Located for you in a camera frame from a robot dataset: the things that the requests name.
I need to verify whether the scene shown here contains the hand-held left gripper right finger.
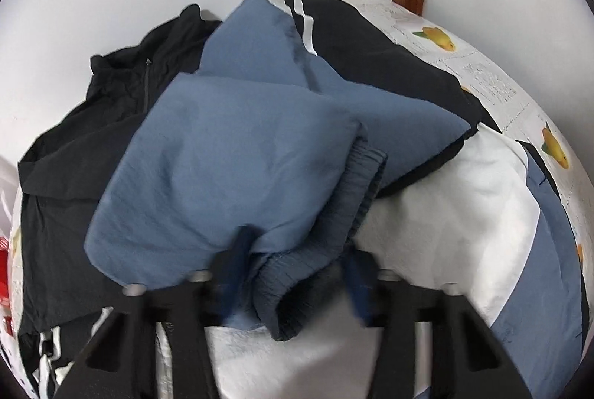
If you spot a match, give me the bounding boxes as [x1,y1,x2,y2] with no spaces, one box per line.
[344,249,534,399]

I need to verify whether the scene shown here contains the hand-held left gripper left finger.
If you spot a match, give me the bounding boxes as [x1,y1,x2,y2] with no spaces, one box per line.
[51,232,261,399]

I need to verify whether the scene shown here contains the black blue white jacket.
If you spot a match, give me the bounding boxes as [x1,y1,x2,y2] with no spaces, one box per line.
[17,0,586,399]

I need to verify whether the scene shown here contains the fruit print tablecloth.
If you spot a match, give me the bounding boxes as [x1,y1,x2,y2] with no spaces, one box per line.
[4,0,589,395]

